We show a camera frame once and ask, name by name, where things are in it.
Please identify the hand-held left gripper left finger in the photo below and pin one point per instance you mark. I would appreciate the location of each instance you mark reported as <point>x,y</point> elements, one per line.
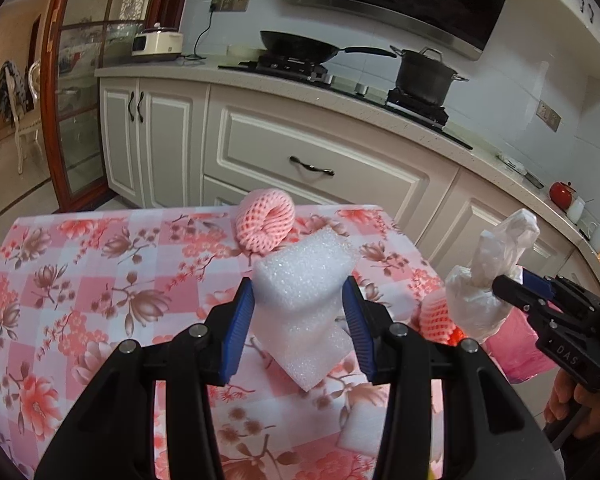
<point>237,330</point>

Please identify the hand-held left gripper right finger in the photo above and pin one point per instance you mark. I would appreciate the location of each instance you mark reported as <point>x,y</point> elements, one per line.
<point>357,325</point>

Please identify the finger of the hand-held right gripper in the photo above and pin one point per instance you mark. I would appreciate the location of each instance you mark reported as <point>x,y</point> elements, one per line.
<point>510,290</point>
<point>537,285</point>

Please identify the white plastic bag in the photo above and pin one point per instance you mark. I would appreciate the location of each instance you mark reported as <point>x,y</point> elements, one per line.
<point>475,300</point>

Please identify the pink-lined waste bin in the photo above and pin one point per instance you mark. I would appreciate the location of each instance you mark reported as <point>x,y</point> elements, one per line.
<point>515,355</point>

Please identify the stepped white foam block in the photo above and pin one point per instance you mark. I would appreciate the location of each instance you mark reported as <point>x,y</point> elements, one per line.
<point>300,285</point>

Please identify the pink orange foam fruit net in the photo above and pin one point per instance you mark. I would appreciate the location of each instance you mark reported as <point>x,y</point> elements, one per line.
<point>435,320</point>

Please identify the person's right hand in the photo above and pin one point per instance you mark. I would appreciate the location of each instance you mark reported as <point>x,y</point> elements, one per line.
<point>562,400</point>

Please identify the white cabinet door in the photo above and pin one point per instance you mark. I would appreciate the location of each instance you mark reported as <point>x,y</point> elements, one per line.
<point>555,255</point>
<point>480,220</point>
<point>175,145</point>
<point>120,150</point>

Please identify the white cup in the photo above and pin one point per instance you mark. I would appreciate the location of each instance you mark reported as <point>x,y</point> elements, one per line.
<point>599,237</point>

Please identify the white jar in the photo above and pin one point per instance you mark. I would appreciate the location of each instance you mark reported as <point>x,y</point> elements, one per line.
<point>575,210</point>

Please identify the red teapot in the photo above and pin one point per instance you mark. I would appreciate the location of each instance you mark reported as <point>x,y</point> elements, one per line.
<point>562,195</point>

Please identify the metal dish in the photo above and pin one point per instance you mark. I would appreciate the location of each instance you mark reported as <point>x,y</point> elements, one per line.
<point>535,181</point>

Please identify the white tray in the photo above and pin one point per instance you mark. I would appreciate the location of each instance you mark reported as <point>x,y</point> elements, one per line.
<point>512,164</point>

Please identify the pink floral tablecloth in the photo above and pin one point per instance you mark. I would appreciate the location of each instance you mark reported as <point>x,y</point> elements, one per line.
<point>80,285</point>

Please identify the black stockpot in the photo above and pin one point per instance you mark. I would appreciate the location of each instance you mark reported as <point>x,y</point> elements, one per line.
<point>422,80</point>

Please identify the black gas stove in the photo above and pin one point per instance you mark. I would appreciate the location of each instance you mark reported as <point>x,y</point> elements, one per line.
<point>340,87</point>

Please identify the speckled kitchen countertop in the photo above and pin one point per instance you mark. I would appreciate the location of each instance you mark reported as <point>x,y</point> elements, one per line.
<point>180,70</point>

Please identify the black wok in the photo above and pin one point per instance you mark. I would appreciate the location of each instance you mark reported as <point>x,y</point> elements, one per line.
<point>295,45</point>

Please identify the white ornate chair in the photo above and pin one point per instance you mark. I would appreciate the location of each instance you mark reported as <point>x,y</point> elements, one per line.
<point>30,127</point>

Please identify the white rice cooker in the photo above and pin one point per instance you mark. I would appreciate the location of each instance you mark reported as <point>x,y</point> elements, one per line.
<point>155,42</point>

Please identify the wooden glass door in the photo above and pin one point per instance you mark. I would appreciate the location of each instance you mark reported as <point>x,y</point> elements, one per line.
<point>53,85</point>

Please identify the dark patterned jacket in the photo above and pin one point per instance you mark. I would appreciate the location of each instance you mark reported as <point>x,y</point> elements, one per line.
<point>7,85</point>

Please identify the beige wall outlet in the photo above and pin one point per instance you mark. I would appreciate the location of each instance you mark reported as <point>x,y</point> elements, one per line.
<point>548,116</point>

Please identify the gold wall outlet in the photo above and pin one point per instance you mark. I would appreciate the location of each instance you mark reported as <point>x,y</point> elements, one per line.
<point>232,4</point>

